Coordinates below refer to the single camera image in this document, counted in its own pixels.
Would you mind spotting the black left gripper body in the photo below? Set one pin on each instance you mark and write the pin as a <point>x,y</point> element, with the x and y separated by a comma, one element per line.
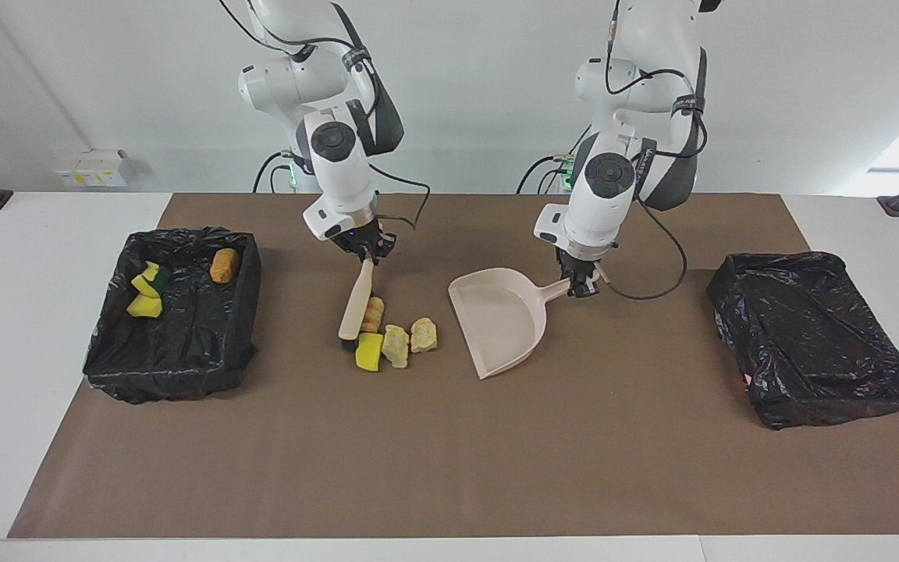
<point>578,264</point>

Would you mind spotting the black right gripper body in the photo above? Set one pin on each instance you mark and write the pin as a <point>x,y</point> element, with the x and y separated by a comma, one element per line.
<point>362,236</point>

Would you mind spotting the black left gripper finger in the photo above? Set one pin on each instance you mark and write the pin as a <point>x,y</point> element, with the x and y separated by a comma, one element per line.
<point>582,286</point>

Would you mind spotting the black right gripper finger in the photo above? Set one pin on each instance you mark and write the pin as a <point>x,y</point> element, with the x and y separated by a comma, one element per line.
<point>346,246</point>
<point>384,246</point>

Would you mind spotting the pale foam chunk orange side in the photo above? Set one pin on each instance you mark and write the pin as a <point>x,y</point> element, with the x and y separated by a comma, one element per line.
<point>375,314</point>

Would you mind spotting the beige plastic dustpan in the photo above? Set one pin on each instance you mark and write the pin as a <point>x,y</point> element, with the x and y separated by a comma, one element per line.
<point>496,320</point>

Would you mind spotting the large yellow sponge chunk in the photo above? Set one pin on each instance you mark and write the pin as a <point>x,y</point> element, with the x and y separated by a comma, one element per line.
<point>369,353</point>

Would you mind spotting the brown sponge piece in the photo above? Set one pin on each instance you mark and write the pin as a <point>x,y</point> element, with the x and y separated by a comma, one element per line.
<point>224,266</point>

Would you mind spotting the yellow green sponge piece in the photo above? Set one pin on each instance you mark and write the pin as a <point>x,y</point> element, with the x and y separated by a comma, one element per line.
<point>147,281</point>

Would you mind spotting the small yellow sponge piece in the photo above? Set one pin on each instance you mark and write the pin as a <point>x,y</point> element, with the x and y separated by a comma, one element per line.
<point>144,307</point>

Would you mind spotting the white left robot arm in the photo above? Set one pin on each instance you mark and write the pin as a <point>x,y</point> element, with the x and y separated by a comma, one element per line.
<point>598,203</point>

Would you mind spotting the black bag lined bin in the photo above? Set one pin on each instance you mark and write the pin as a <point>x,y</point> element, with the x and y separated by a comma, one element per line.
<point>192,343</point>
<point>808,343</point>

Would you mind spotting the brown paper table mat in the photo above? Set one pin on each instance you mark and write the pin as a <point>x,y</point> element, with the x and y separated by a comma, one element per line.
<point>449,484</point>

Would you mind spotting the white wall socket box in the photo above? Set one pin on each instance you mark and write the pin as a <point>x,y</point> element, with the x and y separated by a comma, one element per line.
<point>90,168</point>

